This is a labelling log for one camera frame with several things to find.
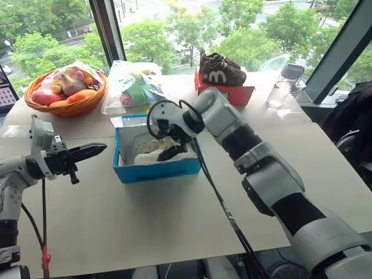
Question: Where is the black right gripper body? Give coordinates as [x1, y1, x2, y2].
[169, 124, 190, 146]

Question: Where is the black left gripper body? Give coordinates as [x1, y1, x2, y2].
[46, 135, 80, 185]

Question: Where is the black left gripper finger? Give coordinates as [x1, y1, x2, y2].
[67, 142, 108, 156]
[71, 149, 107, 165]

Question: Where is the white knit baby shoe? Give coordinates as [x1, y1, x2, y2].
[135, 136, 176, 155]
[134, 141, 200, 166]

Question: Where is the blue cardboard shoebox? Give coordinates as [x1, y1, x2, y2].
[110, 113, 203, 185]

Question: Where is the red cardboard shoebox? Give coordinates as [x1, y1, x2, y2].
[194, 67, 256, 107]

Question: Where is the open laptop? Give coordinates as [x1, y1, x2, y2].
[0, 64, 20, 115]

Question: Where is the orange woven basket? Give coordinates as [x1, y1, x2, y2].
[24, 68, 109, 118]

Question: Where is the orange toy carrot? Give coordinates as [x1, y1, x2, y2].
[49, 88, 98, 107]

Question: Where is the pink toy egg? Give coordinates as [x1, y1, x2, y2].
[31, 89, 66, 106]

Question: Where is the white unicorn toy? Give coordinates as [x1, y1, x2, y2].
[59, 72, 88, 97]

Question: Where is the clear bag of colourful toys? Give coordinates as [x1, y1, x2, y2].
[100, 60, 164, 116]

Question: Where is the brown suede sneaker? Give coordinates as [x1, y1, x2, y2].
[199, 52, 242, 70]
[200, 59, 247, 86]

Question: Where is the plastic bag of toys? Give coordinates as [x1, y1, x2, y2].
[40, 60, 102, 98]

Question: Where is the clear plastic water bottle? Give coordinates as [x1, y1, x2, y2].
[266, 63, 305, 109]

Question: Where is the grey mesh device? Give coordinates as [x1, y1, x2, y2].
[289, 84, 307, 100]

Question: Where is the black backpack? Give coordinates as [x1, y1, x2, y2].
[319, 80, 372, 192]

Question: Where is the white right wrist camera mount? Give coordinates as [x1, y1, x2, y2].
[146, 100, 193, 141]

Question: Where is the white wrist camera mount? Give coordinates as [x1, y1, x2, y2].
[146, 100, 193, 141]
[30, 117, 57, 180]

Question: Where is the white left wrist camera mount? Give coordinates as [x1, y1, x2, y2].
[30, 117, 57, 180]

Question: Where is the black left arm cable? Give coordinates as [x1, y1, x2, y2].
[20, 177, 52, 279]

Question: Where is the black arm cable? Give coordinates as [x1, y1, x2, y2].
[20, 177, 52, 279]
[146, 99, 264, 279]

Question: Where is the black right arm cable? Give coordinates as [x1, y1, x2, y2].
[146, 99, 264, 279]

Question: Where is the dark window frame post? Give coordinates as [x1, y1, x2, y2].
[303, 0, 372, 105]
[88, 0, 127, 76]

